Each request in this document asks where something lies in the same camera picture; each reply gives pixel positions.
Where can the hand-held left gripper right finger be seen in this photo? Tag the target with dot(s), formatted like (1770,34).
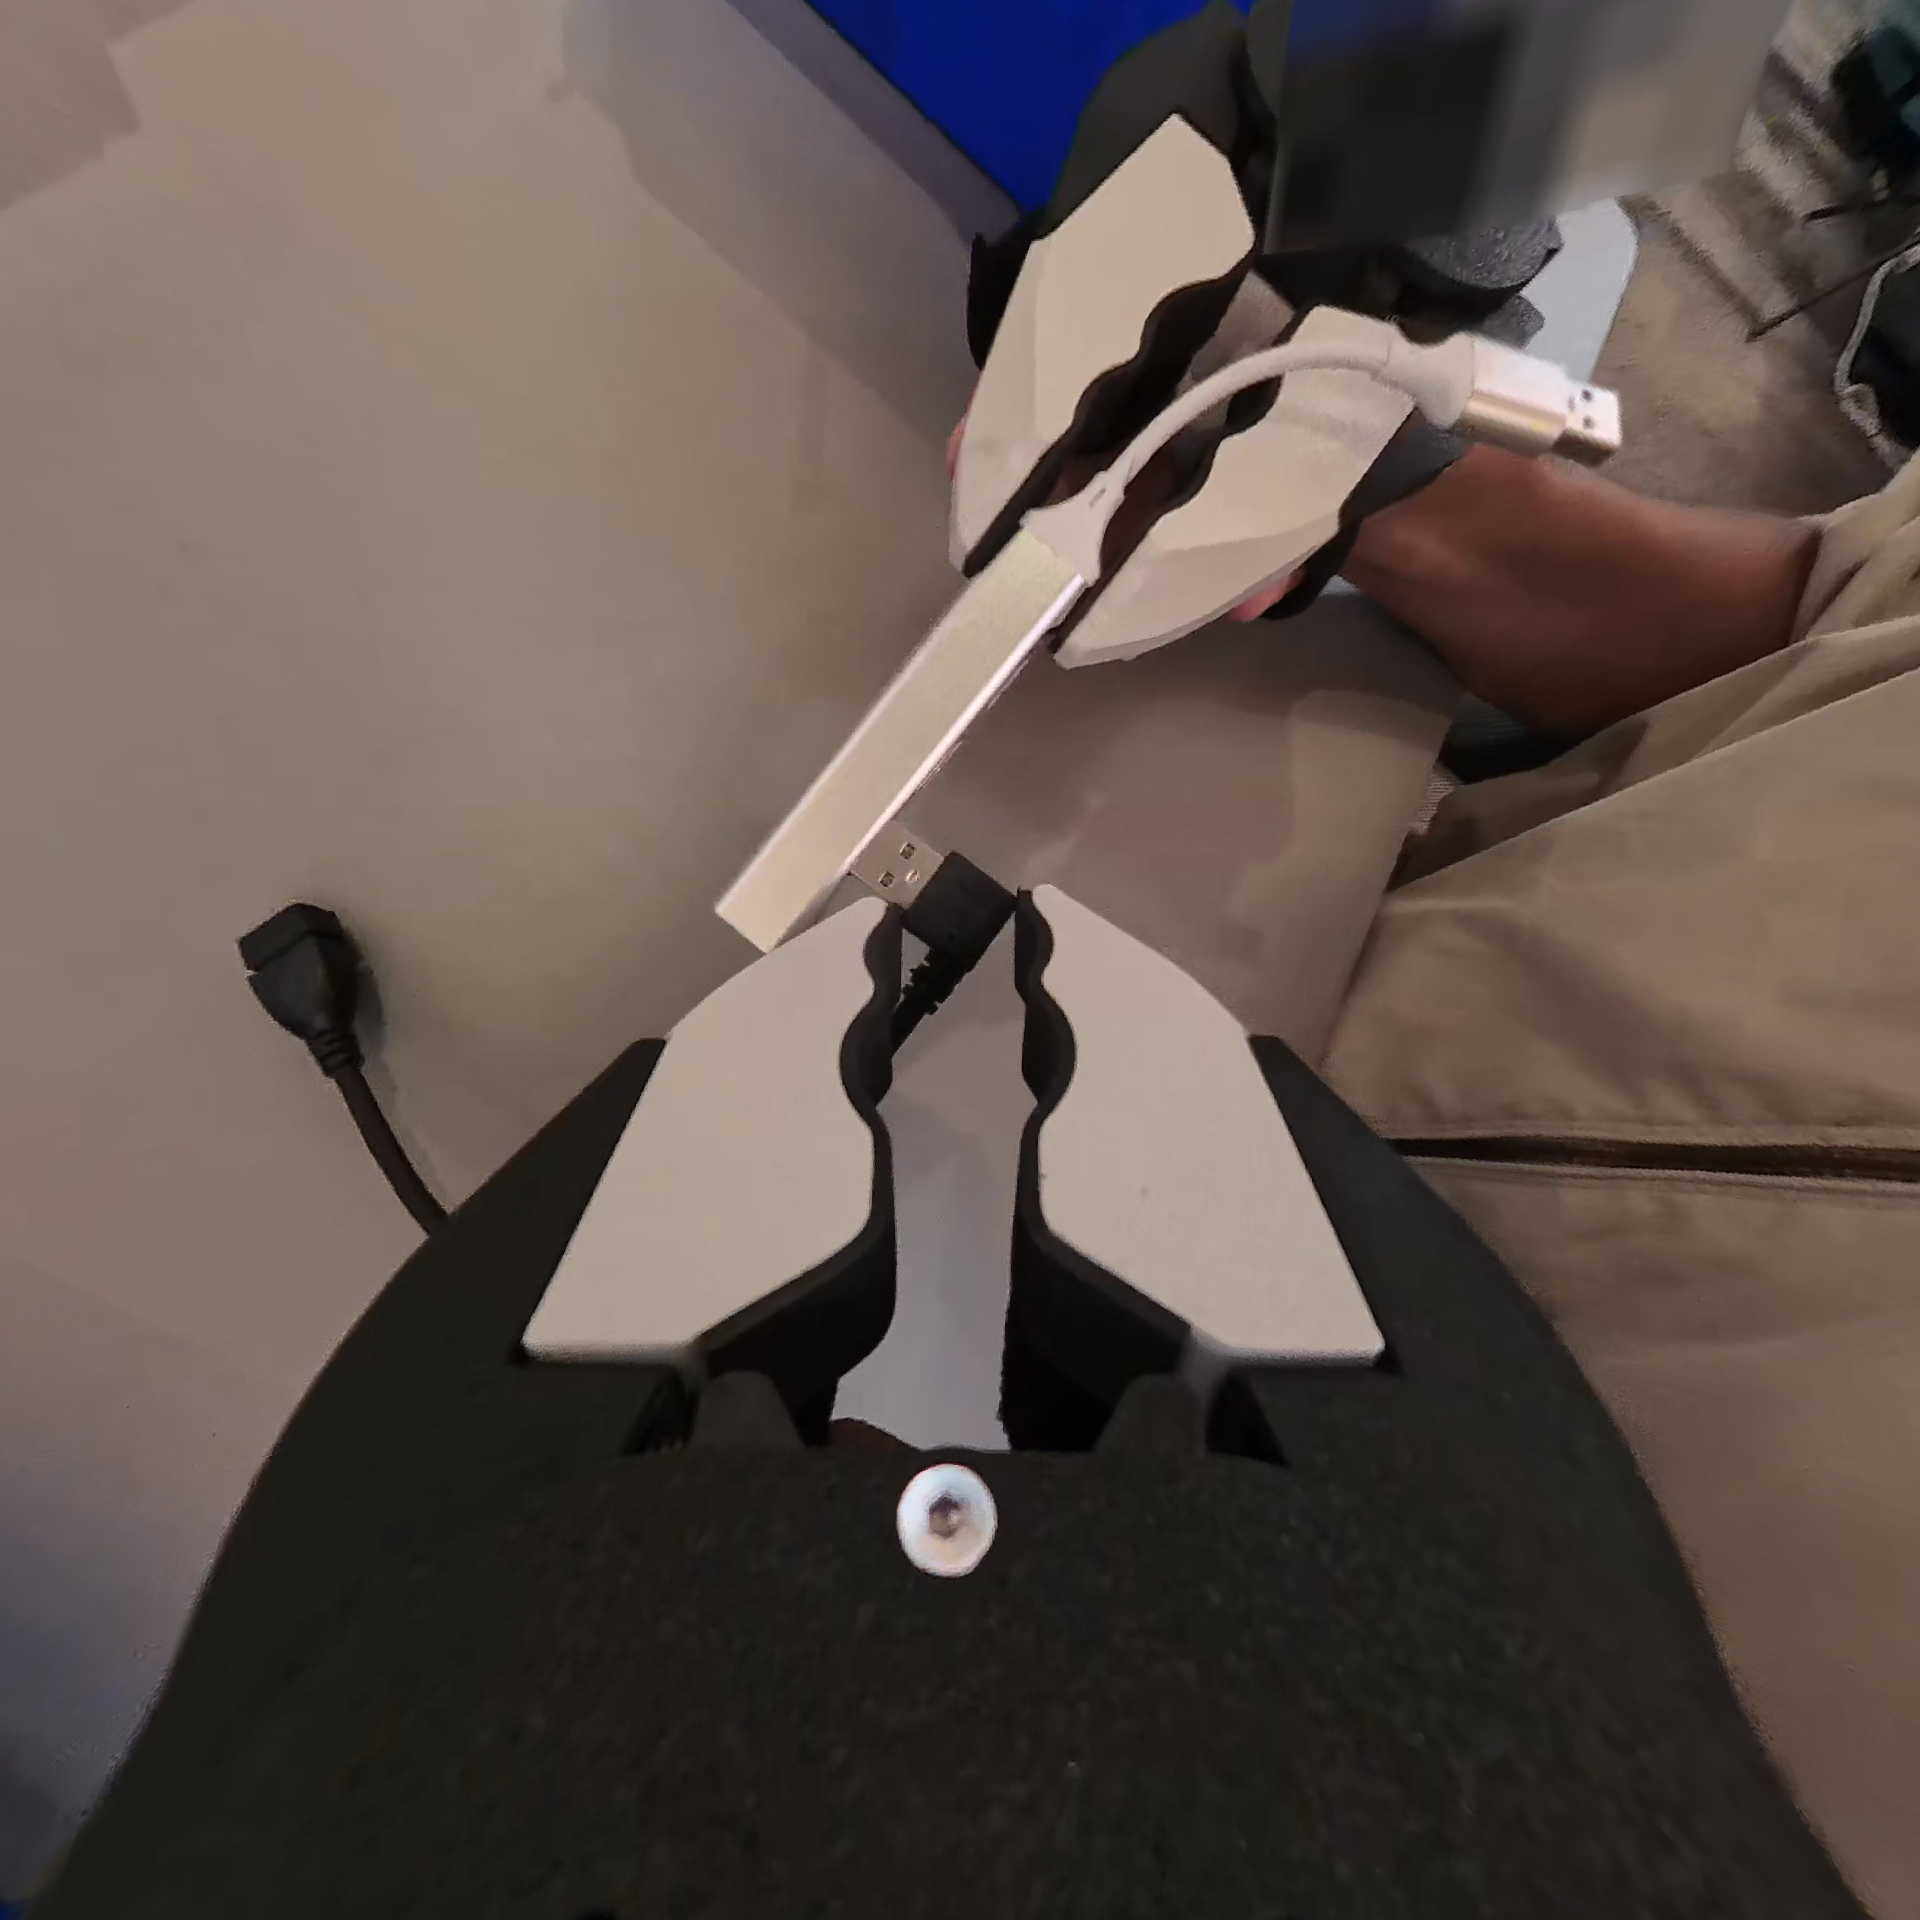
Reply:
(1200,1185)

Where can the blue plastic bin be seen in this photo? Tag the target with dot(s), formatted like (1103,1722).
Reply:
(974,60)

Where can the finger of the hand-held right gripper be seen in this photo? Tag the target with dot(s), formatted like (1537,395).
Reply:
(1108,241)
(1275,493)

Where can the person's right forearm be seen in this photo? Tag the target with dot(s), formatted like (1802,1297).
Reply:
(1576,585)

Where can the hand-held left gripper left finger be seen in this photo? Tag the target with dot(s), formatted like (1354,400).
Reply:
(705,1185)

